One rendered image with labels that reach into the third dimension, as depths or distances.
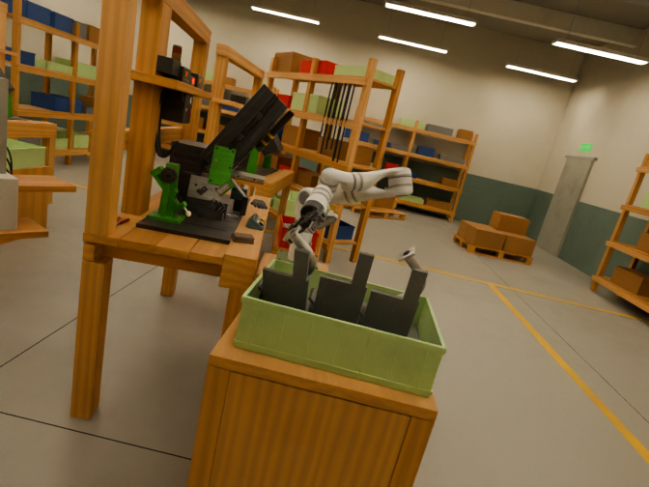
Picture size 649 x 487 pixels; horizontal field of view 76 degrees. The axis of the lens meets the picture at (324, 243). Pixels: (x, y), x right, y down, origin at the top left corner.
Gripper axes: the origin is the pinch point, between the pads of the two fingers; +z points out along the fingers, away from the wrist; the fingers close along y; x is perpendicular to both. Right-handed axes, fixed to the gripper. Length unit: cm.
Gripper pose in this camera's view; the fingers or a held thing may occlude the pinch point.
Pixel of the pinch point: (299, 236)
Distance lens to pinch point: 126.1
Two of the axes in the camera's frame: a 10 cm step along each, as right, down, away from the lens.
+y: 7.5, -3.4, -5.7
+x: 6.0, 7.1, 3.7
